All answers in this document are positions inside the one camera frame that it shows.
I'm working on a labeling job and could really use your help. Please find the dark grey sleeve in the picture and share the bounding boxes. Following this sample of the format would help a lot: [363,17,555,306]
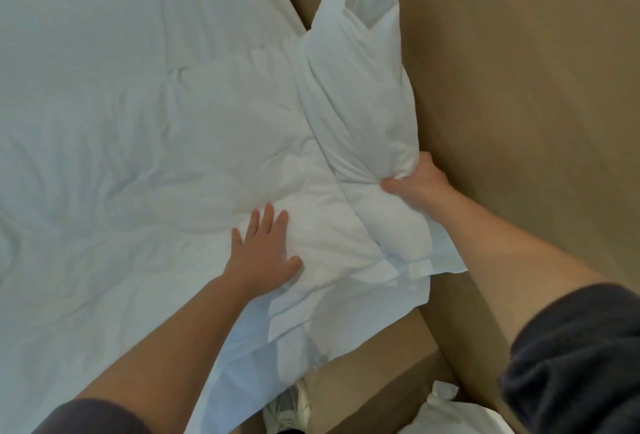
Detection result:
[499,283,640,434]
[31,398,153,434]

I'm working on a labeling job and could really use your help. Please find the beige bed base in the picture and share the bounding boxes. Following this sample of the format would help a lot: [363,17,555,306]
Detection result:
[240,271,501,434]

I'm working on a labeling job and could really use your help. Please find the person's right forearm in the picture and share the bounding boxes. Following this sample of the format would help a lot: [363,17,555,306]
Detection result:
[432,196,613,349]

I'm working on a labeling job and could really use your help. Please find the crumpled white cloth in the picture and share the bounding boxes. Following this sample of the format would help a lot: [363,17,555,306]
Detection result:
[397,380,517,434]

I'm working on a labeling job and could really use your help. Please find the white sneaker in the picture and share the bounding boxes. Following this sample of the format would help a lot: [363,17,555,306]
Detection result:
[262,380,312,434]

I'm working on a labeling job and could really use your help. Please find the white pillow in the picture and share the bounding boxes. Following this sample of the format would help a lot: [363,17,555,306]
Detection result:
[165,41,432,384]
[289,0,469,280]

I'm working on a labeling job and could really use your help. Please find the dark grey left sleeve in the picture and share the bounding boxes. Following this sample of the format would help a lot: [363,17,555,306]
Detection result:
[31,398,153,434]

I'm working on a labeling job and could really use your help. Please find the person's right hand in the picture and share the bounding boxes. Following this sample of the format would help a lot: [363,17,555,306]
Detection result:
[381,151,458,223]

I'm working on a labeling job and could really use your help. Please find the dark grey right sleeve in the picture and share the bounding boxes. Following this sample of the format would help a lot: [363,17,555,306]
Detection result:
[499,283,640,434]

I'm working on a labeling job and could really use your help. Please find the person's left forearm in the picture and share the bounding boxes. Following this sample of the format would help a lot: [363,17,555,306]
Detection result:
[75,274,261,434]

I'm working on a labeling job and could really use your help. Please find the person's left hand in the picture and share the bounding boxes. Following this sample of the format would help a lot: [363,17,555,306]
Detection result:
[222,203,304,299]

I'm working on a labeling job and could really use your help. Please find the white bed sheet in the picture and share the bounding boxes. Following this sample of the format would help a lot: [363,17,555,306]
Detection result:
[0,0,321,434]

